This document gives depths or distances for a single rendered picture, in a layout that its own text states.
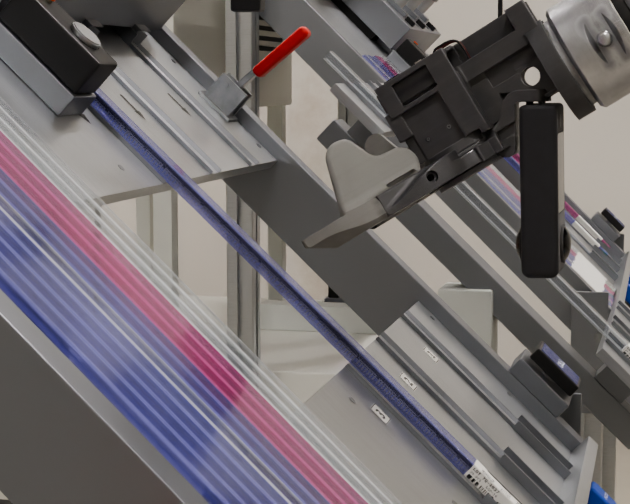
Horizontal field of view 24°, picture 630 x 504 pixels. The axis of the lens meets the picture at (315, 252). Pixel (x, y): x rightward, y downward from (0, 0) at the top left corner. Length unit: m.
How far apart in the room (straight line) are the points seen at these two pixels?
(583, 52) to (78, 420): 0.43
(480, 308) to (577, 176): 2.95
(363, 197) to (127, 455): 0.33
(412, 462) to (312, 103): 3.82
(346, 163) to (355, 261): 0.39
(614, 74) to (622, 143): 3.55
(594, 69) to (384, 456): 0.28
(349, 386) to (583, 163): 3.57
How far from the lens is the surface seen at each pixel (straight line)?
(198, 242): 4.93
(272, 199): 1.33
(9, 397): 0.68
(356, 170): 0.94
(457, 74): 0.95
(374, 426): 0.96
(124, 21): 1.24
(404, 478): 0.93
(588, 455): 1.26
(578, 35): 0.94
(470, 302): 1.59
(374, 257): 1.31
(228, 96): 1.30
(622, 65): 0.95
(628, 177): 4.50
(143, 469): 0.66
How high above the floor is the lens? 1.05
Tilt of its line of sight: 7 degrees down
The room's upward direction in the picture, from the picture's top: straight up
